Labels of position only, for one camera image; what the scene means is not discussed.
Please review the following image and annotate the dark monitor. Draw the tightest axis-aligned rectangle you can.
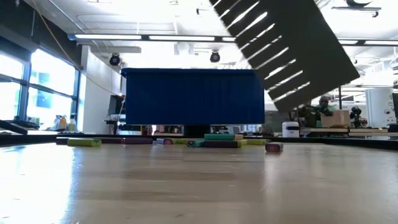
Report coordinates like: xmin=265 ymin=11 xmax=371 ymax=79
xmin=107 ymin=94 xmax=127 ymax=116

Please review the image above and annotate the black curved bar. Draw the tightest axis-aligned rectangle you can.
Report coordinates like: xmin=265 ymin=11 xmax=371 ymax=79
xmin=0 ymin=119 xmax=40 ymax=135

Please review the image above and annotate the linear ceiling light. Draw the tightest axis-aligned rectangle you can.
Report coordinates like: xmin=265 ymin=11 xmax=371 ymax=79
xmin=67 ymin=32 xmax=398 ymax=46

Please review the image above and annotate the clear bottle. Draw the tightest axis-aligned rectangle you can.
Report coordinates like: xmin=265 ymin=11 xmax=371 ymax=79
xmin=67 ymin=113 xmax=78 ymax=132

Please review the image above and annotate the cardboard box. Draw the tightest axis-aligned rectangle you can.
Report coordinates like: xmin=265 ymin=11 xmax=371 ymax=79
xmin=320 ymin=109 xmax=351 ymax=129

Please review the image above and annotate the background wooden table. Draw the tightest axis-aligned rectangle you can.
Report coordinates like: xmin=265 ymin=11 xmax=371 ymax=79
xmin=299 ymin=126 xmax=398 ymax=139

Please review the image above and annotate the white plastic container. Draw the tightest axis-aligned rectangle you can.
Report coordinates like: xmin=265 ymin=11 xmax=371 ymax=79
xmin=281 ymin=121 xmax=300 ymax=139

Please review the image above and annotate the black desk column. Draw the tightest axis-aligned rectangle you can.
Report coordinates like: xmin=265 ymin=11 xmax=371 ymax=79
xmin=182 ymin=124 xmax=211 ymax=138

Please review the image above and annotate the yellow hanging cable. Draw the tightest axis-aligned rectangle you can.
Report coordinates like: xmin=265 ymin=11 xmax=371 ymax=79
xmin=30 ymin=0 xmax=118 ymax=96

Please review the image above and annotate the grey slotted divider panel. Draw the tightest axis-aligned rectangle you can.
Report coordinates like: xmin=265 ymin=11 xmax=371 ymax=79
xmin=210 ymin=0 xmax=361 ymax=114

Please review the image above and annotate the white cabinet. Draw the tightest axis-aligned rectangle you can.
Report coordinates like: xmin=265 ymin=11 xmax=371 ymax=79
xmin=364 ymin=88 xmax=398 ymax=129

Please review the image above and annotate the large window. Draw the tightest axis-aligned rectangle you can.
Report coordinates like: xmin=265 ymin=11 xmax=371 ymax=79
xmin=0 ymin=46 xmax=82 ymax=133

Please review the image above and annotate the person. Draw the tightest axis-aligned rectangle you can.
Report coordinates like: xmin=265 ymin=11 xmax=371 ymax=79
xmin=312 ymin=95 xmax=338 ymax=127
xmin=289 ymin=104 xmax=317 ymax=128

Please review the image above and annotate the blue plastic bin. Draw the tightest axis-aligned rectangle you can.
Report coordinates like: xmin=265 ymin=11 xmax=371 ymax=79
xmin=120 ymin=67 xmax=266 ymax=126

